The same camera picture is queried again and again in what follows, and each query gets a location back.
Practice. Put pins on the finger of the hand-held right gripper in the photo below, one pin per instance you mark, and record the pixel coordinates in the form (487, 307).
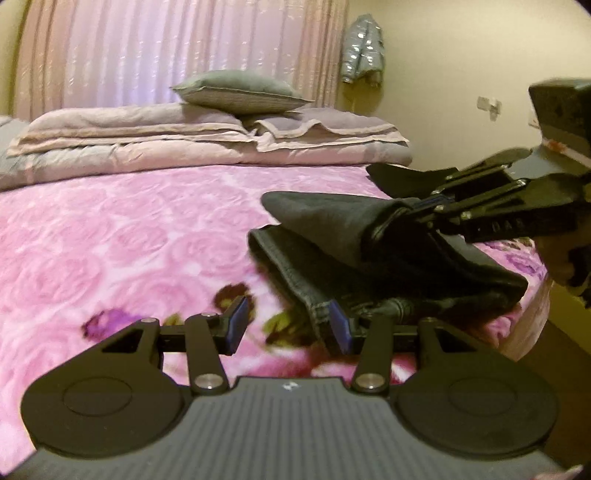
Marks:
(480, 170)
(471, 203)

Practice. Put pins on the person's right hand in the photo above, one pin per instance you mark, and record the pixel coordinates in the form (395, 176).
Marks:
(554, 258)

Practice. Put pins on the black jeans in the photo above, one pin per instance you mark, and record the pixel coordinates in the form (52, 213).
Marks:
(415, 258)

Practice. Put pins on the pink ruffled pillow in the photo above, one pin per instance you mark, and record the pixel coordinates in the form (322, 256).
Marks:
(129, 124)

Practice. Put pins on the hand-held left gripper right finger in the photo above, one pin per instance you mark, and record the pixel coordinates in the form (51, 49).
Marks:
(339, 327)

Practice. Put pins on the lavender ruffled pillow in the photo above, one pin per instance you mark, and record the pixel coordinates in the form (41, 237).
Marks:
(332, 127)

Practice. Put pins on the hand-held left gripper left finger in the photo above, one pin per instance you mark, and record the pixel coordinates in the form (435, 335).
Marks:
(238, 323)

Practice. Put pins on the pink curtain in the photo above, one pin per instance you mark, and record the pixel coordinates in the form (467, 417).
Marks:
(161, 50)

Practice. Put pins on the grey pillow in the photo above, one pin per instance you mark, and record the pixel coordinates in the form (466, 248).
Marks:
(240, 92)

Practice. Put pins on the grey quilt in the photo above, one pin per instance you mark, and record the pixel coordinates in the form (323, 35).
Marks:
(138, 159)

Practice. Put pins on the pink floral blanket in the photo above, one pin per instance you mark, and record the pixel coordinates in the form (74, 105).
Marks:
(115, 240)

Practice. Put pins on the white wall socket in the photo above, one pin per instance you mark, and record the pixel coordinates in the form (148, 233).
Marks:
(489, 107)

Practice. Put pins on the silver puffer jacket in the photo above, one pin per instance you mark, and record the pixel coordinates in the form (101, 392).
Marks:
(362, 48)

